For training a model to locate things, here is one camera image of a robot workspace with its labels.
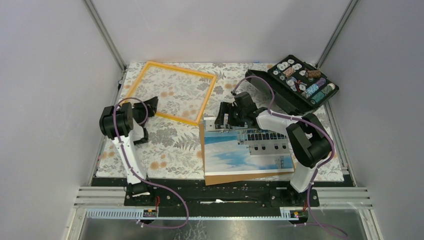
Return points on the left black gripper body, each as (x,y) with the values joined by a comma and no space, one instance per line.
(141,111)

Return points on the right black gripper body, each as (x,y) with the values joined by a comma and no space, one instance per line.
(237,116)

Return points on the orange picture frame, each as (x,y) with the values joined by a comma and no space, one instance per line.
(182,93)

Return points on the sky building photo print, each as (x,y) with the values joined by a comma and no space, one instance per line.
(245,155)

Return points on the brown cardboard backing board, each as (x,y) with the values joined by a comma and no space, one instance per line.
(215,180)

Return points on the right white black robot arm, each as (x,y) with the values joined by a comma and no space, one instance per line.
(310,143)

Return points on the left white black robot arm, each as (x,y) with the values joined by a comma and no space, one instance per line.
(124,125)

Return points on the black poker chip case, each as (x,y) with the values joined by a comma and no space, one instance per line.
(292,90)

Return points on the teal poker chip stack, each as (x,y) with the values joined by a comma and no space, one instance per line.
(317,98)

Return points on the brown poker chip stack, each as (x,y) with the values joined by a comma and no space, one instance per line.
(313,74)

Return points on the purple poker chip stack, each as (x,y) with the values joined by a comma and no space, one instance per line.
(319,83)

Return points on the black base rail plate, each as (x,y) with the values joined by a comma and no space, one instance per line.
(193,198)

